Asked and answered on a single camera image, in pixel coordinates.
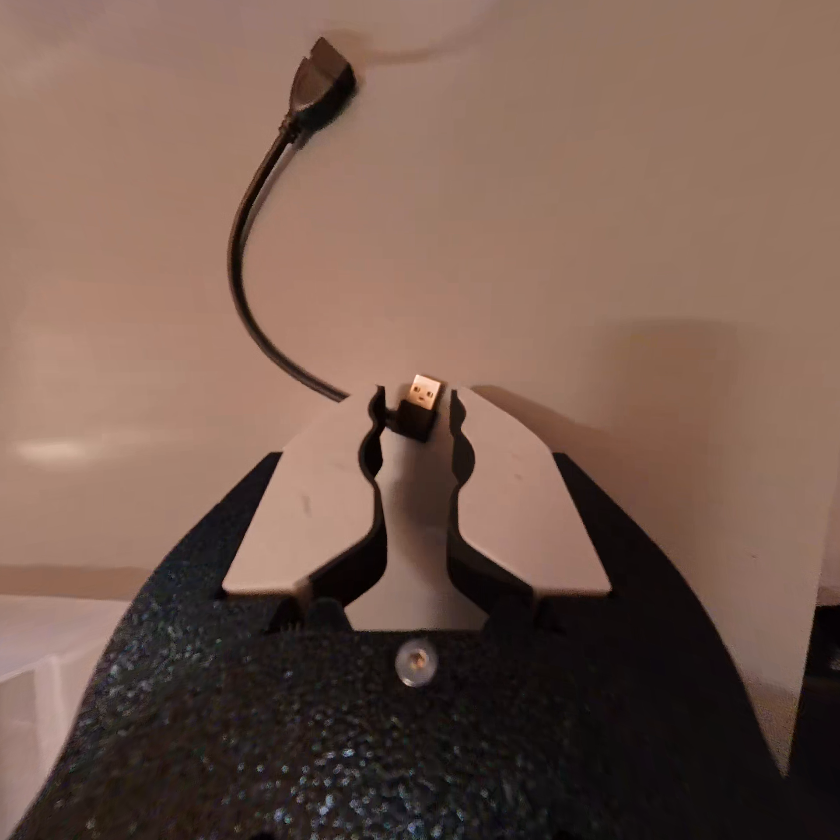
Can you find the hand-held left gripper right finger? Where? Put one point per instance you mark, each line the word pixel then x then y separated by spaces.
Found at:
pixel 531 518

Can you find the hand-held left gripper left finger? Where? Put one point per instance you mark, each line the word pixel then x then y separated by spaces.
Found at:
pixel 308 512

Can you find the light grey desk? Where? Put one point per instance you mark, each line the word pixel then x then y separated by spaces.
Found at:
pixel 525 229

